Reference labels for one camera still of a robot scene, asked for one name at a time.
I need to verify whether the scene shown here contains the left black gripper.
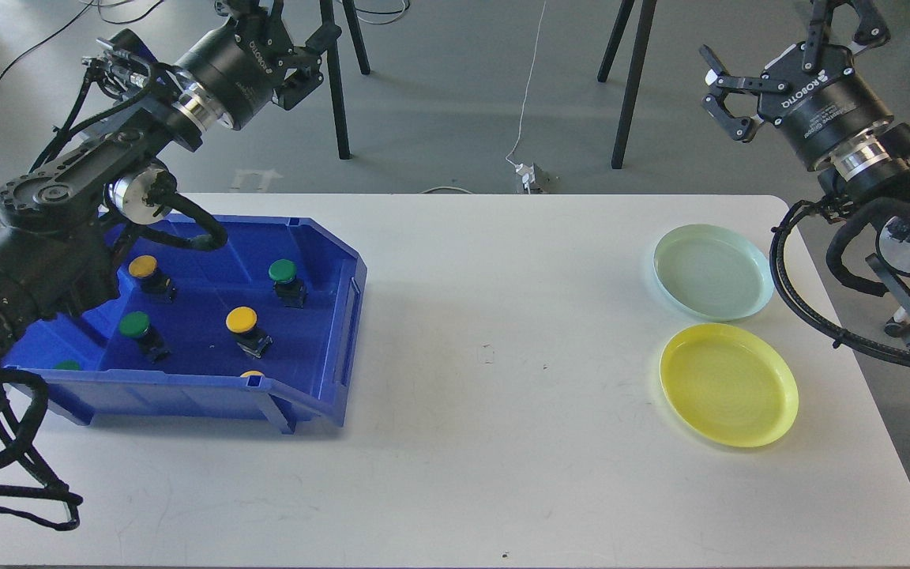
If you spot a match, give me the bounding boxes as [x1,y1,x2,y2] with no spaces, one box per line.
[175,1,342,130]

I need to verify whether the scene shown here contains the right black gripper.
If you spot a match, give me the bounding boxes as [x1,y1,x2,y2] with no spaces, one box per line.
[698,0,896,172]

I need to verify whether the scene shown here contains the yellow button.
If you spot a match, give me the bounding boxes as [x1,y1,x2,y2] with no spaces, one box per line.
[224,306,273,359]
[127,254,178,303]

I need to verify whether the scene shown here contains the green button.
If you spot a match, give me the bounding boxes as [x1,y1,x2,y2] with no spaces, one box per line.
[268,258,307,309]
[118,311,172,363]
[53,359,83,371]

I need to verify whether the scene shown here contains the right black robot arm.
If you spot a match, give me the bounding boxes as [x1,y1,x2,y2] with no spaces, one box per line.
[700,1,910,367]

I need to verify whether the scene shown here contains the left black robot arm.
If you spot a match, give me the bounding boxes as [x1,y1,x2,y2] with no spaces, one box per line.
[0,1,349,532]

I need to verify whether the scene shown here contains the light green plate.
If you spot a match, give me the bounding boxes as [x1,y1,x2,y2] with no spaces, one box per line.
[652,224,774,322]

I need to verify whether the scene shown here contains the yellow plate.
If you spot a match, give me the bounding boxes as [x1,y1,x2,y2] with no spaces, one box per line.
[660,323,799,449]

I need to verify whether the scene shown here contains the left black stand legs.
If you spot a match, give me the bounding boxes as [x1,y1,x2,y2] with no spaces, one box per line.
[326,1,371,160]

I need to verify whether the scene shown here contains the black stand legs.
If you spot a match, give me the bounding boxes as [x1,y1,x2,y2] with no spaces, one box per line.
[326,1,371,160]
[596,1,658,170]

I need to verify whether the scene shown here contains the right black stand legs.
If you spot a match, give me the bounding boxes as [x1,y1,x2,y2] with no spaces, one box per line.
[596,1,658,170]

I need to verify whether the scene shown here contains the white power adapter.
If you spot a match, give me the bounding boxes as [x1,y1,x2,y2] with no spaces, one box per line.
[515,163,554,195]

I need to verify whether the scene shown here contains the blue plastic bin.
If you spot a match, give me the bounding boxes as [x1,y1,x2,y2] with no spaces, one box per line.
[4,216,367,435]

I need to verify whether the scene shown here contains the white cable on floor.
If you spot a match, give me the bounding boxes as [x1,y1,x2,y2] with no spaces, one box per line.
[420,0,548,195]

